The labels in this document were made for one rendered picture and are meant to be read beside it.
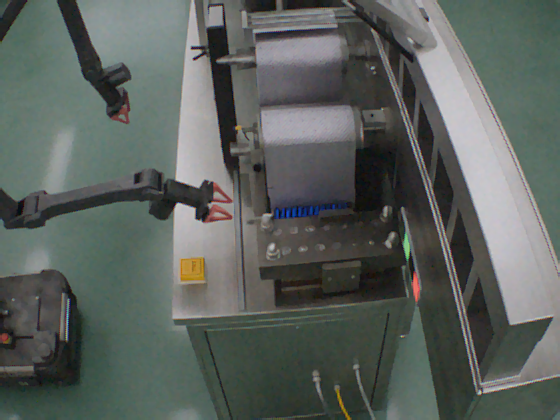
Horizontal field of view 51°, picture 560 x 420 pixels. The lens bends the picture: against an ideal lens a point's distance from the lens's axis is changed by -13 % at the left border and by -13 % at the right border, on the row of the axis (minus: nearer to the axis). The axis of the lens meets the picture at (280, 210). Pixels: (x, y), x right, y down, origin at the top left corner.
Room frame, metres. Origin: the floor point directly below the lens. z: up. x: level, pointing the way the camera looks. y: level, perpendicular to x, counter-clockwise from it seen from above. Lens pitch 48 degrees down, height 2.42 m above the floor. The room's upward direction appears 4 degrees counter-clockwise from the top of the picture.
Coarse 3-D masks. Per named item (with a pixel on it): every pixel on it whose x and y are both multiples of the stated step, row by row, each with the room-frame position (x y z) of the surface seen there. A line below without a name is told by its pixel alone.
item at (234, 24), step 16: (208, 0) 2.29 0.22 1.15; (224, 0) 2.29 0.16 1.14; (240, 0) 2.29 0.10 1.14; (256, 0) 2.29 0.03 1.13; (272, 0) 2.29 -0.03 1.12; (288, 0) 2.29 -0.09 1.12; (304, 0) 2.30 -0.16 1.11; (320, 0) 2.30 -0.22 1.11; (208, 16) 2.29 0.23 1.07; (240, 16) 2.29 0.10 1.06; (240, 32) 2.29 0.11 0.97
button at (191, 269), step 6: (186, 258) 1.19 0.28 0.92; (192, 258) 1.18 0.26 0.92; (198, 258) 1.18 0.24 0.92; (180, 264) 1.17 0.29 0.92; (186, 264) 1.16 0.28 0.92; (192, 264) 1.16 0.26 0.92; (198, 264) 1.16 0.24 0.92; (180, 270) 1.14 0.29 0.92; (186, 270) 1.14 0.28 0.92; (192, 270) 1.14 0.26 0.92; (198, 270) 1.14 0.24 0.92; (180, 276) 1.12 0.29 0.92; (186, 276) 1.12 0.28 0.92; (192, 276) 1.12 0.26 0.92; (198, 276) 1.12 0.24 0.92
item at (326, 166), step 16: (288, 144) 1.26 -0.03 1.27; (304, 144) 1.26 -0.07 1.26; (320, 144) 1.26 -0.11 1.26; (336, 144) 1.26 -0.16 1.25; (352, 144) 1.26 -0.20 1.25; (272, 160) 1.26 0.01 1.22; (288, 160) 1.26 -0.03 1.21; (304, 160) 1.26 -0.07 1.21; (320, 160) 1.26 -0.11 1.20; (336, 160) 1.26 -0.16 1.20; (352, 160) 1.26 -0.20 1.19; (272, 176) 1.26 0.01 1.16; (288, 176) 1.26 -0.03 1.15; (304, 176) 1.26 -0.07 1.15; (320, 176) 1.26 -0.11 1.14; (336, 176) 1.26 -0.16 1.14; (352, 176) 1.26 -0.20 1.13; (272, 192) 1.26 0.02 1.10; (288, 192) 1.26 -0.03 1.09; (304, 192) 1.26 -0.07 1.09
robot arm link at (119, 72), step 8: (120, 64) 1.72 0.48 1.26; (88, 72) 1.67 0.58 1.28; (104, 72) 1.71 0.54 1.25; (112, 72) 1.70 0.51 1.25; (120, 72) 1.70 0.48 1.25; (128, 72) 1.73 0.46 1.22; (88, 80) 1.67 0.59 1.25; (96, 80) 1.67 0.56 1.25; (112, 80) 1.69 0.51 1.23; (120, 80) 1.69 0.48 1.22; (128, 80) 1.70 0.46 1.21
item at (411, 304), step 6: (408, 270) 1.41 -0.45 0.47; (408, 276) 1.40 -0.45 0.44; (408, 282) 1.40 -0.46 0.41; (408, 288) 1.40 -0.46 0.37; (408, 294) 1.40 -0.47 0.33; (408, 300) 1.40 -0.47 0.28; (414, 300) 1.40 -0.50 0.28; (408, 306) 1.40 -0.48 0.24; (414, 306) 1.40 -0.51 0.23; (408, 312) 1.40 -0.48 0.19; (414, 312) 1.41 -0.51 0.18; (408, 318) 1.40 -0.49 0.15; (408, 324) 1.40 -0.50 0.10; (402, 330) 1.40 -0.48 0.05; (408, 330) 1.40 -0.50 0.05; (402, 336) 1.39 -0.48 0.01
